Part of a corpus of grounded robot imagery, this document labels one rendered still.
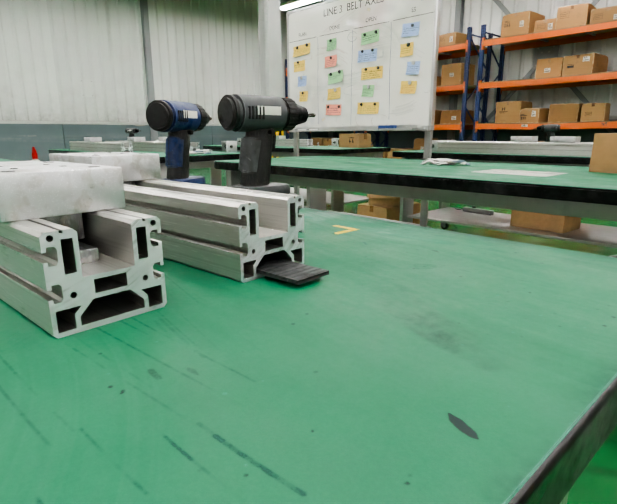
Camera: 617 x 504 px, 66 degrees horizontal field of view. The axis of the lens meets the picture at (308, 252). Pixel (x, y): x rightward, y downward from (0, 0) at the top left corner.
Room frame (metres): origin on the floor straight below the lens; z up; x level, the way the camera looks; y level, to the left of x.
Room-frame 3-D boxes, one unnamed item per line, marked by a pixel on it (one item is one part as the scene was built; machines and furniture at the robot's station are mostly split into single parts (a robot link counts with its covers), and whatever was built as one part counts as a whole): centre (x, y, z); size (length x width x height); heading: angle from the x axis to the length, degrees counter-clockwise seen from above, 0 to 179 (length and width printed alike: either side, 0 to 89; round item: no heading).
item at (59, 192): (0.48, 0.28, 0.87); 0.16 x 0.11 x 0.07; 48
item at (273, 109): (0.87, 0.06, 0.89); 0.20 x 0.08 x 0.22; 132
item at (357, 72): (3.92, -0.37, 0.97); 1.50 x 0.50 x 1.95; 43
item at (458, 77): (11.64, -2.70, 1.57); 2.83 x 0.98 x 3.14; 43
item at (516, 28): (9.44, -4.74, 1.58); 2.83 x 0.98 x 3.15; 43
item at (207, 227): (0.79, 0.33, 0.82); 0.80 x 0.10 x 0.09; 48
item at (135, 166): (0.79, 0.33, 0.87); 0.16 x 0.11 x 0.07; 48
